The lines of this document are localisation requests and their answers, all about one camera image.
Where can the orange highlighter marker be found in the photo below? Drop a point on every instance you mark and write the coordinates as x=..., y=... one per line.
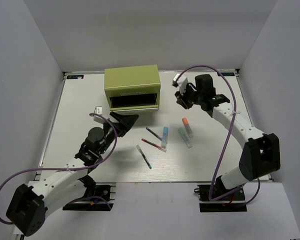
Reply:
x=187, y=127

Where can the purple gel pen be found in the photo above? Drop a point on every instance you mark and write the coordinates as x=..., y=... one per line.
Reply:
x=153, y=133

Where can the red gel pen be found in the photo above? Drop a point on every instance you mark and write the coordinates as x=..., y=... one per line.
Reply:
x=154, y=145

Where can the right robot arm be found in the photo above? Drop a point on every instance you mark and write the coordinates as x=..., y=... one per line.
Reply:
x=260, y=151

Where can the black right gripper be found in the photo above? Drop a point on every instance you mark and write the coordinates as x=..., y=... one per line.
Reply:
x=181, y=98

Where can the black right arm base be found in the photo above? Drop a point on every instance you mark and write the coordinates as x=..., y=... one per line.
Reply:
x=232, y=203

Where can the green metal drawer chest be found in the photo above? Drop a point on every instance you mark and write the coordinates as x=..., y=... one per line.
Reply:
x=134, y=89

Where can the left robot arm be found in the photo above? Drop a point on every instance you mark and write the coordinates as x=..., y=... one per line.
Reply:
x=32, y=204

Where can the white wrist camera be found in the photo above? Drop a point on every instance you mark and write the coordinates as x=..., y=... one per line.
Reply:
x=98, y=115
x=180, y=82

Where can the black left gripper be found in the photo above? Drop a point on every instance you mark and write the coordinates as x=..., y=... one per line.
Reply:
x=126, y=122

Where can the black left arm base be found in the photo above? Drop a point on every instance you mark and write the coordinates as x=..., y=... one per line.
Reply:
x=97, y=198

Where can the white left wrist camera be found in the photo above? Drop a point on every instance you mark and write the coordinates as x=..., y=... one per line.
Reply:
x=98, y=115

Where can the green highlighter marker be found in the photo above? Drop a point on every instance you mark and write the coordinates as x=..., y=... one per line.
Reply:
x=184, y=137

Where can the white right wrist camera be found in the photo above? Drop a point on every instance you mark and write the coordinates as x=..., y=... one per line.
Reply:
x=180, y=82

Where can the blue highlighter marker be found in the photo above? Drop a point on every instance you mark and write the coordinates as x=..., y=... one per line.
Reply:
x=164, y=139

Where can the green gel pen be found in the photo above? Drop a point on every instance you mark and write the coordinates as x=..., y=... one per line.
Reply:
x=143, y=156

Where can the blue label sticker right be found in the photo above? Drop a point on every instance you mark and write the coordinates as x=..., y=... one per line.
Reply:
x=228, y=74

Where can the blue label sticker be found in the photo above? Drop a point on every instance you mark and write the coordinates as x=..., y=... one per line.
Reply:
x=228, y=74
x=75, y=77

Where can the blue label sticker left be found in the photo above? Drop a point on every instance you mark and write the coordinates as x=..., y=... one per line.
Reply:
x=75, y=77

